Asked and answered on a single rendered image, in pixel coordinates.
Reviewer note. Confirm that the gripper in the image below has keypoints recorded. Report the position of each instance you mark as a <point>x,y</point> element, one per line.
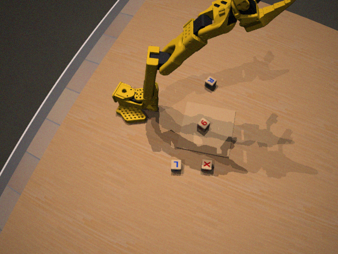
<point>251,17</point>

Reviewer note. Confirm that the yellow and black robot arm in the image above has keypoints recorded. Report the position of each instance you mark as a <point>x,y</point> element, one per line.
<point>195,36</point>

